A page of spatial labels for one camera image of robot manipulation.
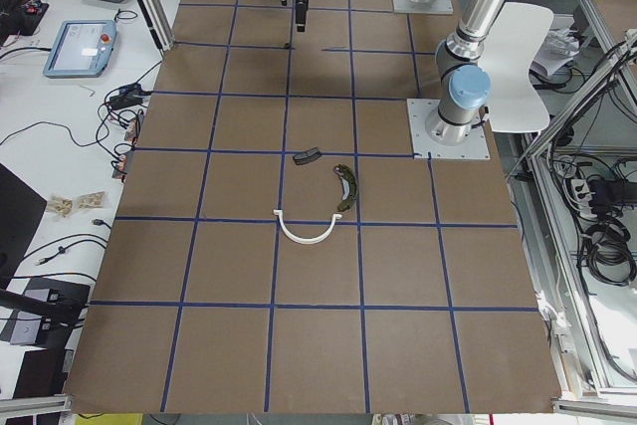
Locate dark grey brake pad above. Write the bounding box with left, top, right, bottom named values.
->
left=293, top=147, right=322, bottom=166

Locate olive green brake shoe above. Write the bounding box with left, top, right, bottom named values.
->
left=333, top=163, right=359, bottom=213

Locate near blue teach pendant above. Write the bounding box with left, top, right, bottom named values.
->
left=43, top=20, right=117, bottom=79

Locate white plastic chair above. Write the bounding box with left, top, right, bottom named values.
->
left=479, top=2, right=553, bottom=133

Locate bag of wooden pieces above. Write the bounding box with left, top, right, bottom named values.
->
left=45, top=195, right=74, bottom=218

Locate white curved plastic bracket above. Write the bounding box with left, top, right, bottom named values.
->
left=272, top=209, right=343, bottom=246

